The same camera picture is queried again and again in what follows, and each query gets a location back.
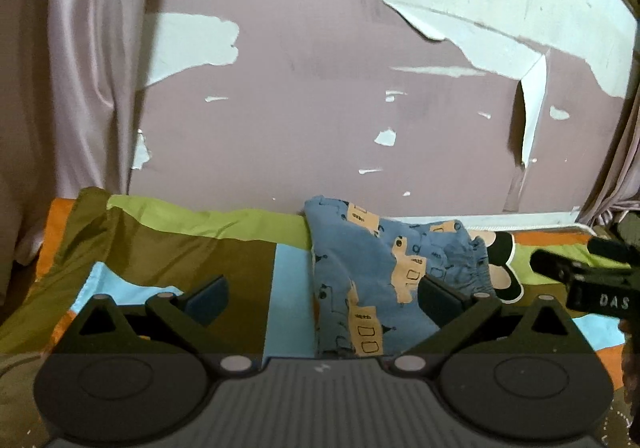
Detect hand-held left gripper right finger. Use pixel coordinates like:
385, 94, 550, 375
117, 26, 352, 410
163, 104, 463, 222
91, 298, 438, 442
394, 274, 592, 375

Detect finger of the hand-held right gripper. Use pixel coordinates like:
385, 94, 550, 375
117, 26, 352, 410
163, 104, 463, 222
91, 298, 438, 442
587, 236, 640, 266
530, 249, 632, 286

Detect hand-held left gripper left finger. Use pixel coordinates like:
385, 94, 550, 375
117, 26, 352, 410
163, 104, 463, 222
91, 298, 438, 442
52, 274, 253, 376

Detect blue printed pants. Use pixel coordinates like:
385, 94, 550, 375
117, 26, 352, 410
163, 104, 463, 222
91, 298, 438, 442
303, 196, 502, 359

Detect colourful cartoon bed sheet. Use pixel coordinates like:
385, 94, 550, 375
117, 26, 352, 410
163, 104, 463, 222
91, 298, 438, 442
0, 185, 640, 429

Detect olive patterned cloth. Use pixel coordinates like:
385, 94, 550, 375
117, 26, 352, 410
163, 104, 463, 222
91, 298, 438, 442
597, 378, 640, 448

